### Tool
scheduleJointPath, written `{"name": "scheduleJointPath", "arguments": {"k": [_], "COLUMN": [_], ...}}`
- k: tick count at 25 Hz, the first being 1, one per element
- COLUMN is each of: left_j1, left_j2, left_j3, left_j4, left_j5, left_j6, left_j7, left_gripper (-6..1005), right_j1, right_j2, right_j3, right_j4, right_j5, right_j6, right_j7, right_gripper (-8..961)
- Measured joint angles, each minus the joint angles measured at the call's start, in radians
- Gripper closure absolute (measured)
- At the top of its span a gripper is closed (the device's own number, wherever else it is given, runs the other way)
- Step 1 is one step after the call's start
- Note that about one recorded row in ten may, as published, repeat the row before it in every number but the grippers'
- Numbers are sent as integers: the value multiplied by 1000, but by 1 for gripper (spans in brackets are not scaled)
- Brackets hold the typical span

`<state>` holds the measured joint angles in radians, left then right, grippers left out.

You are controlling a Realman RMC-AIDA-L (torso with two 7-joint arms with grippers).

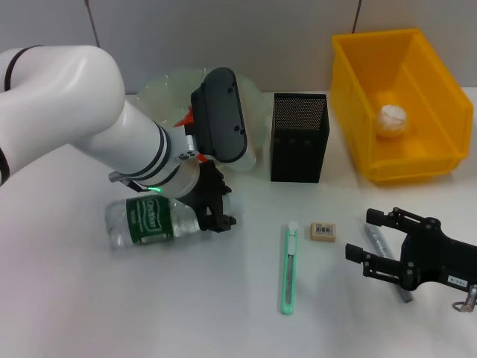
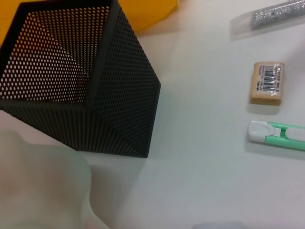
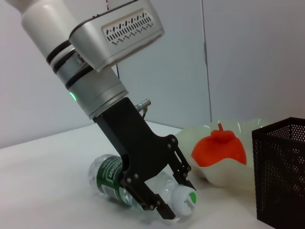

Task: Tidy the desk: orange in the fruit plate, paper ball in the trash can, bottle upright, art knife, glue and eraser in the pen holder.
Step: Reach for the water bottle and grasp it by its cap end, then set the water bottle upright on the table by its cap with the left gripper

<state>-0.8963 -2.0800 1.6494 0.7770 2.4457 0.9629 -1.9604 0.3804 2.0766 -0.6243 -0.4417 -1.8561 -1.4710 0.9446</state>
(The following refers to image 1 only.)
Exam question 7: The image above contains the green utility knife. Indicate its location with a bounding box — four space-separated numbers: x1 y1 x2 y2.
279 220 300 316

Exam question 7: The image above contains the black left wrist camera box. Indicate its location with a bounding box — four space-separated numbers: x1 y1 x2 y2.
190 66 249 163

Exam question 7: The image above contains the grey pen in clear wrapper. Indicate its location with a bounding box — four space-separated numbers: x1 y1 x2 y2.
359 219 414 304

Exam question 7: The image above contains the white paper ball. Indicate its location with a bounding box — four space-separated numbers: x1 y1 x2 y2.
375 104 409 139

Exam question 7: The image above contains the yellow plastic storage bin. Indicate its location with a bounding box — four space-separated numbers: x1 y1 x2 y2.
331 28 474 186

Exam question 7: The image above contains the green frosted glass fruit bowl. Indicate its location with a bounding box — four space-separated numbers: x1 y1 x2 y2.
136 66 273 172

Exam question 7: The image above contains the clear green-label water bottle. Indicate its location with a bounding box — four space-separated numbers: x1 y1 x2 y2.
104 196 204 251

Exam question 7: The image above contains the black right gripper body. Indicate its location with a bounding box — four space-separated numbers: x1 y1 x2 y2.
399 219 477 292

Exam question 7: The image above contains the black mesh pen holder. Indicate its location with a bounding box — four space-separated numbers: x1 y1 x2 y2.
270 92 331 183

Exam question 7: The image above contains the red-orange toy orange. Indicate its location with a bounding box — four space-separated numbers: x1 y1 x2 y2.
174 106 208 164

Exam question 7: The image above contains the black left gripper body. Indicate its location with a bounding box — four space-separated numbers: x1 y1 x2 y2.
177 162 234 222

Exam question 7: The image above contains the silver right gripper cable plug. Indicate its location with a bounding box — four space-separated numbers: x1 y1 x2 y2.
460 283 477 313

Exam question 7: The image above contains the beige eraser with barcode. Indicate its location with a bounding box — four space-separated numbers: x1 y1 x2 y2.
309 222 338 243

